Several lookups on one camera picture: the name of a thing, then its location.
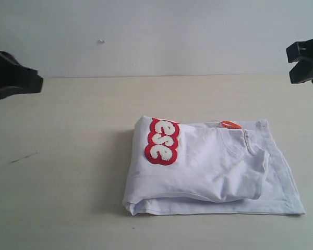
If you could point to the white t-shirt red lettering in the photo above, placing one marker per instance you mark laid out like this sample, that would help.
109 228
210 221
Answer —
208 168

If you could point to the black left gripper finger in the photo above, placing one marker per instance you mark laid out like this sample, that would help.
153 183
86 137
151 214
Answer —
14 74
33 86

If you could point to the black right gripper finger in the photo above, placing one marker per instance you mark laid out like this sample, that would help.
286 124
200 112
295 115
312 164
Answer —
300 50
301 72

